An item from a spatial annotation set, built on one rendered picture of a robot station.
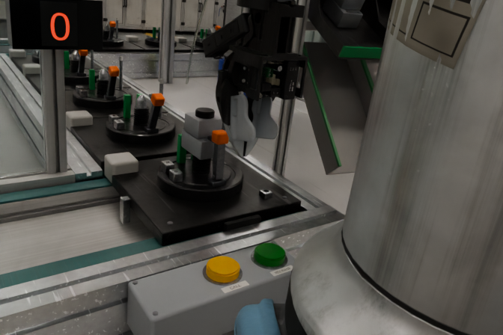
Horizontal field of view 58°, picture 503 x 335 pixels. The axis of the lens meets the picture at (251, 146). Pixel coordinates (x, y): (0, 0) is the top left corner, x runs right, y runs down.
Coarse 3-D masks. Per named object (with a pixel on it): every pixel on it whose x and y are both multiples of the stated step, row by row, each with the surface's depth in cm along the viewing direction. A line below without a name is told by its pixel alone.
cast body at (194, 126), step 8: (192, 112) 72; (200, 112) 70; (208, 112) 70; (192, 120) 70; (200, 120) 69; (208, 120) 70; (216, 120) 70; (184, 128) 72; (192, 128) 70; (200, 128) 69; (208, 128) 70; (216, 128) 71; (184, 136) 73; (192, 136) 71; (200, 136) 70; (184, 144) 73; (192, 144) 71; (200, 144) 69; (208, 144) 70; (192, 152) 71; (200, 152) 69; (208, 152) 70
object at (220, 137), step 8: (208, 136) 70; (216, 136) 67; (224, 136) 67; (216, 144) 68; (224, 144) 68; (216, 152) 68; (224, 152) 69; (216, 160) 68; (224, 160) 69; (216, 168) 69; (216, 176) 69
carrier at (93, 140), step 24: (144, 96) 92; (72, 120) 93; (96, 120) 98; (120, 120) 89; (144, 120) 92; (168, 120) 97; (96, 144) 86; (120, 144) 87; (144, 144) 88; (168, 144) 90
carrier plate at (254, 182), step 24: (144, 168) 78; (240, 168) 82; (120, 192) 72; (144, 192) 70; (240, 192) 73; (288, 192) 75; (144, 216) 64; (168, 216) 64; (192, 216) 64; (216, 216) 65; (240, 216) 66; (264, 216) 69; (168, 240) 60
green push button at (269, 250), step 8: (256, 248) 58; (264, 248) 58; (272, 248) 59; (280, 248) 59; (256, 256) 57; (264, 256) 57; (272, 256) 57; (280, 256) 57; (264, 264) 57; (272, 264) 57; (280, 264) 57
